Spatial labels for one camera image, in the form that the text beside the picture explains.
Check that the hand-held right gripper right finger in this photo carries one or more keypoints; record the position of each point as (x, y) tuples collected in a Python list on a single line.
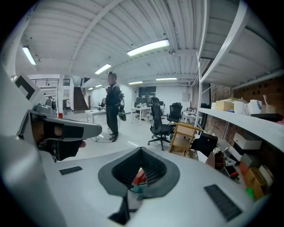
[(199, 195)]

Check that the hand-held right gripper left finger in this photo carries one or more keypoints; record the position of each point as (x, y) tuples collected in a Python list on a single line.
[(88, 188)]

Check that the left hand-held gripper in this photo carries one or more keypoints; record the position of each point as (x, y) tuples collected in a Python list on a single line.
[(13, 106)]

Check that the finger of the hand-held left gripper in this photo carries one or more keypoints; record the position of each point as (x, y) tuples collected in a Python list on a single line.
[(93, 130)]

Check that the red and teal vacuum cleaner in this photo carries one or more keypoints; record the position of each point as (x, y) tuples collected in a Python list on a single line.
[(139, 177)]

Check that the person's left hand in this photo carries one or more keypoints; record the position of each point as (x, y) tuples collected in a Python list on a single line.
[(37, 130)]

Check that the white desk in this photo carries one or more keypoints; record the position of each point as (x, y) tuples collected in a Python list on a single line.
[(140, 109), (95, 112)]

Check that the dark staircase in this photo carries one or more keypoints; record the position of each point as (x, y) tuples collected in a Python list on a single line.
[(80, 99)]

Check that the black bag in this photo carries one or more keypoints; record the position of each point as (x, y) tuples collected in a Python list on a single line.
[(204, 144)]

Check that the ceiling tube light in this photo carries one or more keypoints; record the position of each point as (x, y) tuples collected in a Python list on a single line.
[(103, 68), (135, 83), (166, 79), (28, 55), (148, 47)]

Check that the wooden box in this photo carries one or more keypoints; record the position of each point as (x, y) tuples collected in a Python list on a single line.
[(257, 184)]

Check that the black office chair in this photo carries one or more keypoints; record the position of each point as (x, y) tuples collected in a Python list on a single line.
[(156, 119), (175, 110)]

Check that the white storage box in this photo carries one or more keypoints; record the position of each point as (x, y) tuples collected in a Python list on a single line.
[(247, 142)]

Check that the white shelving unit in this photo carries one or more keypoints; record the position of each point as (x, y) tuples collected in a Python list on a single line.
[(244, 124)]

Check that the tan box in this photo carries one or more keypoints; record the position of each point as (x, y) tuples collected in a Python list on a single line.
[(224, 105)]

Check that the black tray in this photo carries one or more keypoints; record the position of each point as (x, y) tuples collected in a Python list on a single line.
[(266, 117)]

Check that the white mug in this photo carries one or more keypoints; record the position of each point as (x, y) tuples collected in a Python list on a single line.
[(255, 107)]

